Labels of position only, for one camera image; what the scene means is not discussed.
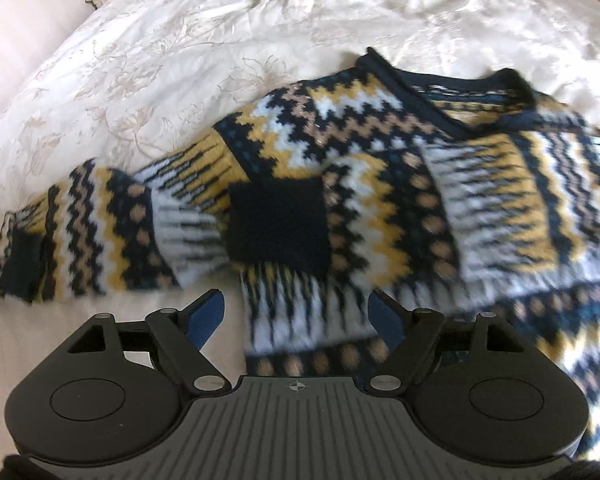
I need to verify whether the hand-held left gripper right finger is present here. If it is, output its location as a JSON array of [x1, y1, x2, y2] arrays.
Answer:
[[367, 291, 532, 394]]

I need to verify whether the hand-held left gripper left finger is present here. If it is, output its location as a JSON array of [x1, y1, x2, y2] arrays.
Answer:
[[66, 288, 229, 395]]

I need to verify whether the patterned knit sweater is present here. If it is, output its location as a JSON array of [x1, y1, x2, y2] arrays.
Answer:
[[0, 47, 600, 467]]

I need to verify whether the white embroidered bedspread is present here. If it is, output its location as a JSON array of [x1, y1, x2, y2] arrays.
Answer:
[[0, 0, 600, 461]]

